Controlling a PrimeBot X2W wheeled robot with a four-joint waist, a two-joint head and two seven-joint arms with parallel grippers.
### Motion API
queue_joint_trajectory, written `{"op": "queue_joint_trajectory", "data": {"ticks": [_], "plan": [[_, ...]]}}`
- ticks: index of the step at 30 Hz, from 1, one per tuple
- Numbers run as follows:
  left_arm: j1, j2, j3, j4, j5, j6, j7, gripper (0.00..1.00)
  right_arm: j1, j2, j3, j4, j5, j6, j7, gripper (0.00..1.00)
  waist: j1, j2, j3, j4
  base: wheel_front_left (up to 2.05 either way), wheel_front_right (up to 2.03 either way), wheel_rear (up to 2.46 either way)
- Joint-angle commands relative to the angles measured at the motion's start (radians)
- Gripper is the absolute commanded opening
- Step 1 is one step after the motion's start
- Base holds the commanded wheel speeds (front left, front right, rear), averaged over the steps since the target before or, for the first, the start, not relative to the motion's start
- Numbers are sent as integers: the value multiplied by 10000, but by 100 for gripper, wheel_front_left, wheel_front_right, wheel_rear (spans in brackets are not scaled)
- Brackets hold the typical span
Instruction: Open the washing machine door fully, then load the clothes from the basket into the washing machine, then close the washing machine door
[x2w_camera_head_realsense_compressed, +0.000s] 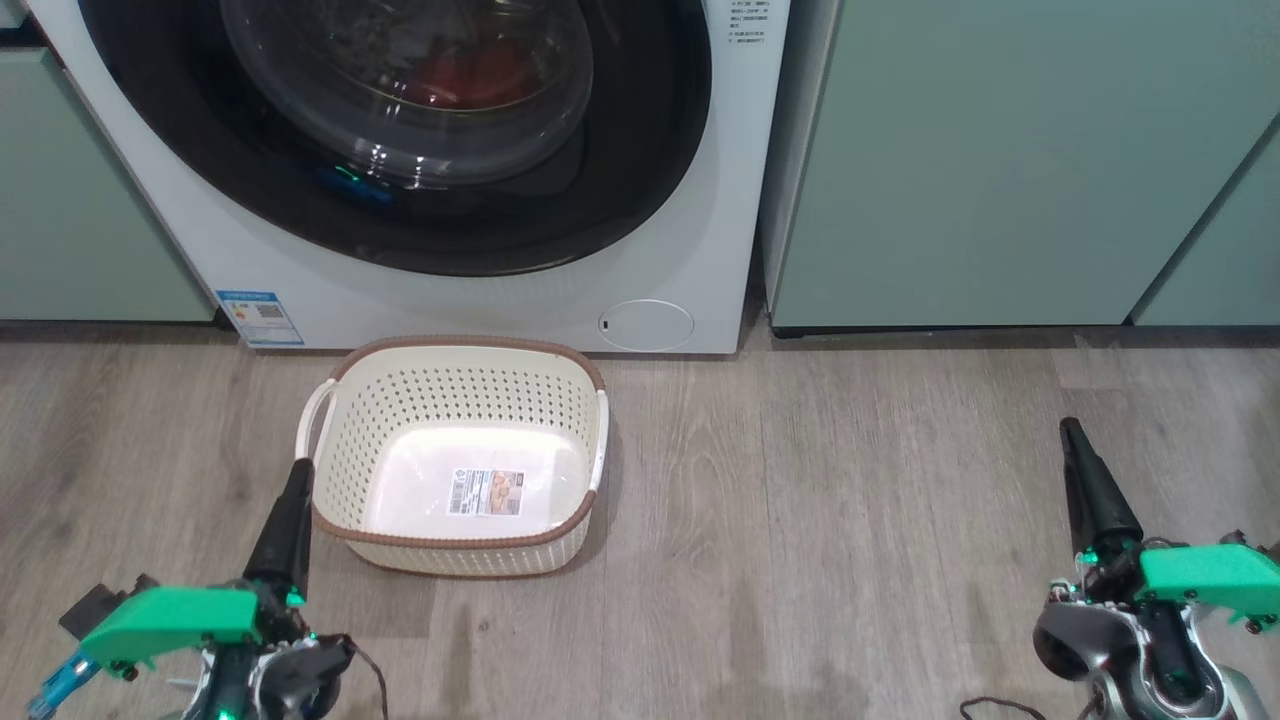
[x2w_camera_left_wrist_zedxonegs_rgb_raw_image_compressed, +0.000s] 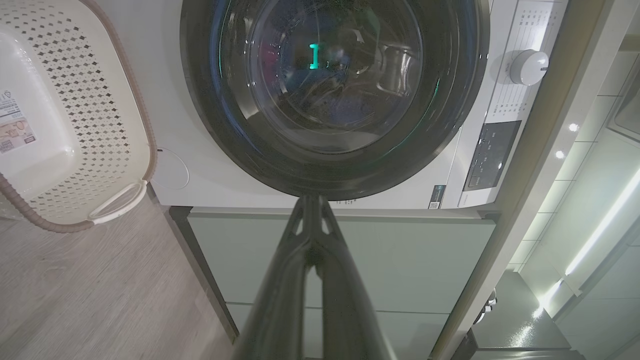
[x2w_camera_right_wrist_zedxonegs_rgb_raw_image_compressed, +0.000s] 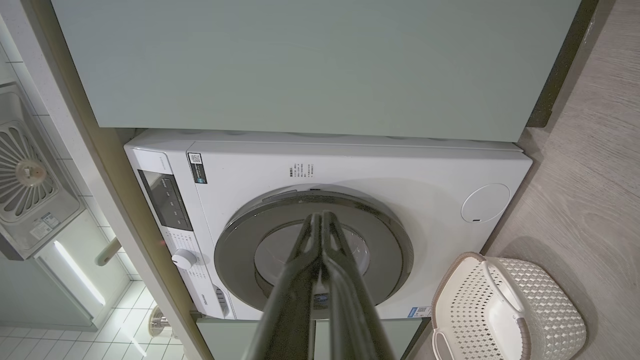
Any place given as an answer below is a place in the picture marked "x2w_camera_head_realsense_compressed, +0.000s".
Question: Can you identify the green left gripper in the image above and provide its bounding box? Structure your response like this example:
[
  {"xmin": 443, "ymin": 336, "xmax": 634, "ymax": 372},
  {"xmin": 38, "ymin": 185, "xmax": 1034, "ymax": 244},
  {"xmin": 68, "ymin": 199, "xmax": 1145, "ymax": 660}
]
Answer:
[{"xmin": 80, "ymin": 458, "xmax": 316, "ymax": 671}]

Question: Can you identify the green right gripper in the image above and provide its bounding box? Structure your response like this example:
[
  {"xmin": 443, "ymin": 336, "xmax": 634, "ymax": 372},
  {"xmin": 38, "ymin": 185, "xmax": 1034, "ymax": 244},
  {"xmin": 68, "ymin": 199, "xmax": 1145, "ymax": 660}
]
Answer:
[{"xmin": 1060, "ymin": 418, "xmax": 1280, "ymax": 631}]

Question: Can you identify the red striped garment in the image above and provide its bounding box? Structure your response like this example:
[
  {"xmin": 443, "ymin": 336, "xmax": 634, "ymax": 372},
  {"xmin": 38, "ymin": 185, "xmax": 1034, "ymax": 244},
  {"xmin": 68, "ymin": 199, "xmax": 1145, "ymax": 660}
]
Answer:
[{"xmin": 400, "ymin": 40, "xmax": 546, "ymax": 109}]

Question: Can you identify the dark grey washing machine door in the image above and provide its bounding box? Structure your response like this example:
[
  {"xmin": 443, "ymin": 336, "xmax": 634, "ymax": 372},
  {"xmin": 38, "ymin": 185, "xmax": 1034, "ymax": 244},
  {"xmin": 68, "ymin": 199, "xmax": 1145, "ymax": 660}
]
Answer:
[{"xmin": 78, "ymin": 0, "xmax": 713, "ymax": 278}]

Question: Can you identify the cream perforated laundry basket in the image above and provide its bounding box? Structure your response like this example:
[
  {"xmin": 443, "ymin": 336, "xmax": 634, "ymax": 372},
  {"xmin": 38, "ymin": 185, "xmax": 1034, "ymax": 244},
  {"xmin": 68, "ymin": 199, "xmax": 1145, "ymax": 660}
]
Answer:
[{"xmin": 295, "ymin": 335, "xmax": 611, "ymax": 579}]

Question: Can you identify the white front-load washing machine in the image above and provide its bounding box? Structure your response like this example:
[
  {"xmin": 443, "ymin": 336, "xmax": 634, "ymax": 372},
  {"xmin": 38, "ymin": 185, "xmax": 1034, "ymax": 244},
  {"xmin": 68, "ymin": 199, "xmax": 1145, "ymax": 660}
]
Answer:
[{"xmin": 25, "ymin": 0, "xmax": 791, "ymax": 356}]

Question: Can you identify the pale green cabinet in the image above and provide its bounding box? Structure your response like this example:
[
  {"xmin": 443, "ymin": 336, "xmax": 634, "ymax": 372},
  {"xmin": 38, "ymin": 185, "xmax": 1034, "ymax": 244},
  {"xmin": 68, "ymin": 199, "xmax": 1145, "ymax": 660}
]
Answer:
[
  {"xmin": 0, "ymin": 45, "xmax": 216, "ymax": 323},
  {"xmin": 760, "ymin": 0, "xmax": 1280, "ymax": 336}
]

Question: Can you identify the thin black cable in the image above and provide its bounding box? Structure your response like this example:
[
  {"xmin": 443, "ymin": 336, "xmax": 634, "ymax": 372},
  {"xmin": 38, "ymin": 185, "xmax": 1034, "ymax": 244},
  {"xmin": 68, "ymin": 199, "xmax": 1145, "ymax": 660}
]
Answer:
[{"xmin": 348, "ymin": 638, "xmax": 393, "ymax": 720}]

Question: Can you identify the red-brown thin cable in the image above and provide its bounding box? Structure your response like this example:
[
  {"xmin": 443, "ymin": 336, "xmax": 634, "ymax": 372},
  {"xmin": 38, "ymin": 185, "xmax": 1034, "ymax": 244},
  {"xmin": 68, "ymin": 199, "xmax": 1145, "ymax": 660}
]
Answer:
[{"xmin": 960, "ymin": 697, "xmax": 1051, "ymax": 720}]

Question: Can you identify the blue left cable connector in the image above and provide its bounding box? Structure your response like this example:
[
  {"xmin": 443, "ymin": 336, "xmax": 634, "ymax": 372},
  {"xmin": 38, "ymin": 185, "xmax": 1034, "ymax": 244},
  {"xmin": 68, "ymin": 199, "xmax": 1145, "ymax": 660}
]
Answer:
[{"xmin": 25, "ymin": 650, "xmax": 101, "ymax": 720}]

